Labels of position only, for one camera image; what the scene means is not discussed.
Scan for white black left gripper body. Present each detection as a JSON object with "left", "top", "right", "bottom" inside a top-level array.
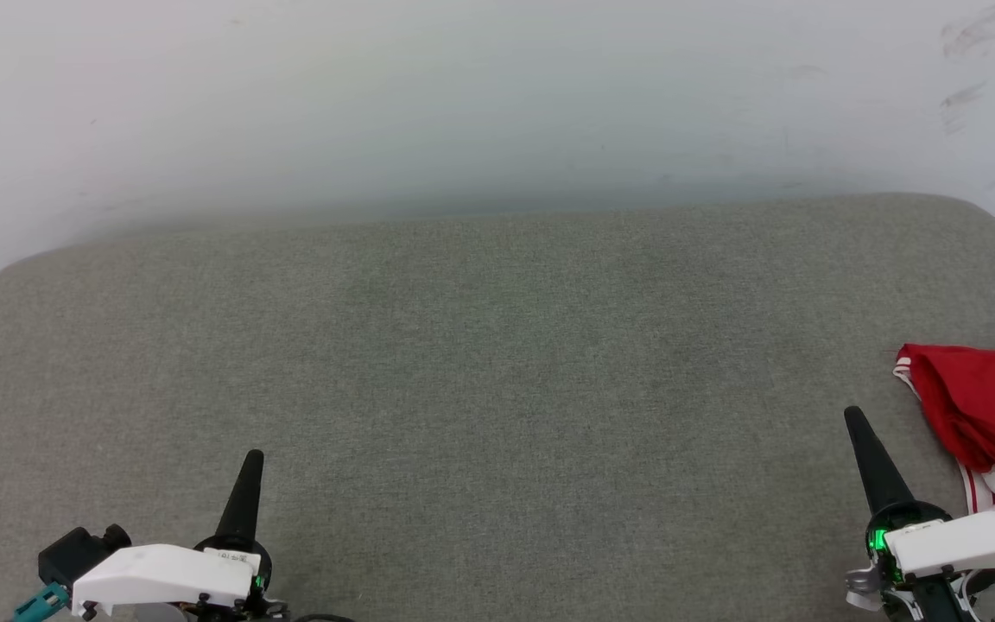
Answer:
[{"left": 71, "top": 534, "right": 288, "bottom": 622}]

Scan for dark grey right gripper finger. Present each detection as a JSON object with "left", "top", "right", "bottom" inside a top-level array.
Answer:
[{"left": 843, "top": 406, "right": 917, "bottom": 517}]

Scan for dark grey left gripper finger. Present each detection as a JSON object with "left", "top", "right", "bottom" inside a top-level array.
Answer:
[{"left": 215, "top": 449, "right": 265, "bottom": 545}]

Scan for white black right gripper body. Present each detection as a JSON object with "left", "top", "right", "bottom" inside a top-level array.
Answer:
[{"left": 843, "top": 499, "right": 995, "bottom": 622}]

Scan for red basketball jersey white trim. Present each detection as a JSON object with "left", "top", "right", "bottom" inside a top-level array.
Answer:
[{"left": 892, "top": 343, "right": 995, "bottom": 580}]

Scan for grey-green fabric sofa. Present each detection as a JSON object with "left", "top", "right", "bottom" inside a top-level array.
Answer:
[{"left": 0, "top": 192, "right": 995, "bottom": 622}]

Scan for teal left cable connector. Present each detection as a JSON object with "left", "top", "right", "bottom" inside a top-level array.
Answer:
[{"left": 12, "top": 583, "right": 72, "bottom": 622}]

